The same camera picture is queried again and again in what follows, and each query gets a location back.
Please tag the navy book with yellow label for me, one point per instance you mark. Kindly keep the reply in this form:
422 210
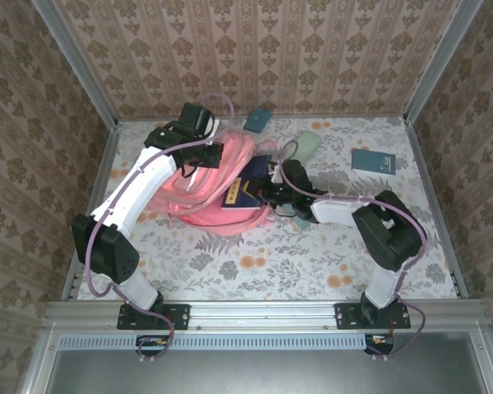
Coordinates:
236 197

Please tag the pink student backpack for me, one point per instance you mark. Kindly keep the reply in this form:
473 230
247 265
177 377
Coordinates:
213 217

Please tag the pale green pencil case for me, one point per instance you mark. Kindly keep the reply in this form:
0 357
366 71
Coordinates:
308 143

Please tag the teal notebook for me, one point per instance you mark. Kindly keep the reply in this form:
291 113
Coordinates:
373 161

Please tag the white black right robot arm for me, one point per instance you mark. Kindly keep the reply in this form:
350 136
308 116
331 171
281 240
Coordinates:
341 211

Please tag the floral table cover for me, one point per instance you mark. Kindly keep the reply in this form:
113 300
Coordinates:
271 271

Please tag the grey metal panel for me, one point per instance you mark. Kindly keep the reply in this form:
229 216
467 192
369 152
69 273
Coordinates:
250 373

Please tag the aluminium back rail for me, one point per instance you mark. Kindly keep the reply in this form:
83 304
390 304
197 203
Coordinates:
333 116

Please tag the aluminium rail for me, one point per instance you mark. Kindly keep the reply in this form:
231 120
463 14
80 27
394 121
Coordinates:
333 116
435 205
92 197
263 314

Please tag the aluminium left side rail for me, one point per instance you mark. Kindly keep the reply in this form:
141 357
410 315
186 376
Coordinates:
92 197

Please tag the aluminium front rail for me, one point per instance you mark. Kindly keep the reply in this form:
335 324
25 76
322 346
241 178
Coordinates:
263 314

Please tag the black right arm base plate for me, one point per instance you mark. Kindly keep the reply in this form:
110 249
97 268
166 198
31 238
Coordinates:
345 316

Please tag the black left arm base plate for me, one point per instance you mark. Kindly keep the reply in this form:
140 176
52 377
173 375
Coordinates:
181 316

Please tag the aluminium right side rail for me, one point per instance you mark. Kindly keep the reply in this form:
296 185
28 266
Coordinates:
435 205

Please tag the aluminium left frame post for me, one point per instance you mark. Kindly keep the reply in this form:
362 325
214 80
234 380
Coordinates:
74 61

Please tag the aluminium frame post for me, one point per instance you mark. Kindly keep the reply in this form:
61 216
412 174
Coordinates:
74 61
443 61

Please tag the aluminium right frame post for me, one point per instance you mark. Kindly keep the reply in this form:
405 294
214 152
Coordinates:
443 61

